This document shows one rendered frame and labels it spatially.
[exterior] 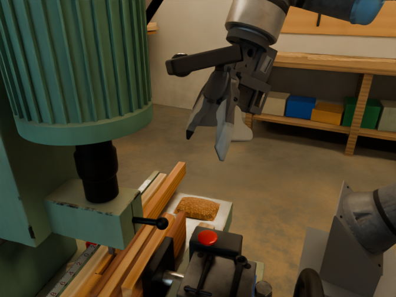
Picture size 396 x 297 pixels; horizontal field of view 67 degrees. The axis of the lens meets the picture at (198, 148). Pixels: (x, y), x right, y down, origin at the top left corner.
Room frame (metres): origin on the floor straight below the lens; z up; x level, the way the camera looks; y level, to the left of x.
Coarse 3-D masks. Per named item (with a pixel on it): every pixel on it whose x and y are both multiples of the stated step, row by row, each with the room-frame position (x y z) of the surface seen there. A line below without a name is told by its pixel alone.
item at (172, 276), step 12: (168, 240) 0.37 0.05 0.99; (156, 252) 0.35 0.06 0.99; (168, 252) 0.35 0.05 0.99; (156, 264) 0.32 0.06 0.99; (168, 264) 0.35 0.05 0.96; (144, 276) 0.30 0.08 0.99; (156, 276) 0.31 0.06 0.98; (168, 276) 0.33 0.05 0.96; (180, 276) 0.33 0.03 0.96; (144, 288) 0.30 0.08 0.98; (156, 288) 0.31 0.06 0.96; (168, 288) 0.35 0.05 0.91
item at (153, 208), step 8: (176, 168) 0.70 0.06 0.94; (184, 168) 0.73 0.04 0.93; (168, 176) 0.66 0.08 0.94; (176, 176) 0.67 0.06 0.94; (168, 184) 0.62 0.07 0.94; (176, 184) 0.66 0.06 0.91; (160, 192) 0.59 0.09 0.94; (168, 192) 0.61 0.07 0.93; (152, 200) 0.56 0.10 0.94; (160, 200) 0.57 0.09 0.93; (168, 200) 0.61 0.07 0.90; (144, 208) 0.53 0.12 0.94; (152, 208) 0.53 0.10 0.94; (160, 208) 0.56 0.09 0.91; (144, 216) 0.50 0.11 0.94; (152, 216) 0.52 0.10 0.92; (104, 264) 0.37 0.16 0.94; (96, 272) 0.35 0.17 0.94; (88, 288) 0.32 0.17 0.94; (80, 296) 0.31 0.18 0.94; (88, 296) 0.31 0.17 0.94
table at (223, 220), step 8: (176, 192) 0.65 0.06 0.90; (176, 200) 0.61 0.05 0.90; (216, 200) 0.61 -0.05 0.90; (168, 208) 0.58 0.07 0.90; (224, 208) 0.58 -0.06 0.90; (232, 208) 0.60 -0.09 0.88; (160, 216) 0.55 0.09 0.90; (176, 216) 0.55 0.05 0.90; (216, 216) 0.55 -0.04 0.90; (224, 216) 0.55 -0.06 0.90; (192, 224) 0.52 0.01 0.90; (216, 224) 0.52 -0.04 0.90; (224, 224) 0.52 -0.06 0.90; (192, 232) 0.50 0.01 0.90; (184, 240) 0.47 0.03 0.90; (184, 248) 0.45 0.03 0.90; (176, 264) 0.41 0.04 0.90
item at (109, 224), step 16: (64, 192) 0.40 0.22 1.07; (80, 192) 0.40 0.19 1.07; (128, 192) 0.40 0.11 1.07; (48, 208) 0.38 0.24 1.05; (64, 208) 0.37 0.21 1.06; (80, 208) 0.36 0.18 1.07; (96, 208) 0.36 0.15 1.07; (112, 208) 0.36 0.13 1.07; (128, 208) 0.37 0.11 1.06; (64, 224) 0.37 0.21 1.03; (80, 224) 0.36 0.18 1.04; (96, 224) 0.35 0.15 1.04; (112, 224) 0.35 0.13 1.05; (128, 224) 0.36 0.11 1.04; (96, 240) 0.36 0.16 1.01; (112, 240) 0.35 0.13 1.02; (128, 240) 0.36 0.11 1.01
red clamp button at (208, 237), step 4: (200, 232) 0.36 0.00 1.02; (204, 232) 0.36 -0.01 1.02; (208, 232) 0.36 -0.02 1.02; (212, 232) 0.36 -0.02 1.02; (200, 236) 0.35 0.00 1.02; (204, 236) 0.35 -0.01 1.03; (208, 236) 0.35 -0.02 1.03; (212, 236) 0.35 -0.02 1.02; (216, 236) 0.35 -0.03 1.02; (200, 240) 0.34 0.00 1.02; (204, 240) 0.34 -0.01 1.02; (208, 240) 0.34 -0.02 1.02; (212, 240) 0.34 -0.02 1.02; (216, 240) 0.34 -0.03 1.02; (204, 244) 0.34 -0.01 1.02; (208, 244) 0.34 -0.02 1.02; (212, 244) 0.34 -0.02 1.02
